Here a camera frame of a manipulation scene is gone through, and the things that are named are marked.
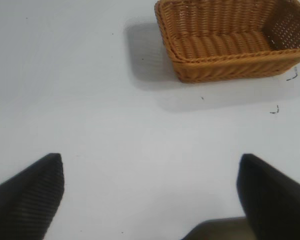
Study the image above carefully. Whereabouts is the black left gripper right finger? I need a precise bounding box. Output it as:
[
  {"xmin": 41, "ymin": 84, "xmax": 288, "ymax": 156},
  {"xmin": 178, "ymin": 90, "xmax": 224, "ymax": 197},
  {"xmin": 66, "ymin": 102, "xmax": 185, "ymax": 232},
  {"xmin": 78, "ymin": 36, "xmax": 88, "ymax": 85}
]
[{"xmin": 235, "ymin": 153, "xmax": 300, "ymax": 240}]

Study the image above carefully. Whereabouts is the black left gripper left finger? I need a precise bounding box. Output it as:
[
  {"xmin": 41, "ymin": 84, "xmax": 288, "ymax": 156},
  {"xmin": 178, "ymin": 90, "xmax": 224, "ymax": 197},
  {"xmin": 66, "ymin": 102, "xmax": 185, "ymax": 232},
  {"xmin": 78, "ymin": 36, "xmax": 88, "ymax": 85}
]
[{"xmin": 0, "ymin": 152, "xmax": 65, "ymax": 240}]

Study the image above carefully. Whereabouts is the brown wicker basket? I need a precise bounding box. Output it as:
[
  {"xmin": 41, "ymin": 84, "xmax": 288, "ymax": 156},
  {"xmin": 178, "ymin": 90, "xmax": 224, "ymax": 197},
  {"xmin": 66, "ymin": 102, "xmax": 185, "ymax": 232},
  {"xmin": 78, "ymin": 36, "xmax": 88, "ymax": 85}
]
[{"xmin": 154, "ymin": 0, "xmax": 300, "ymax": 84}]

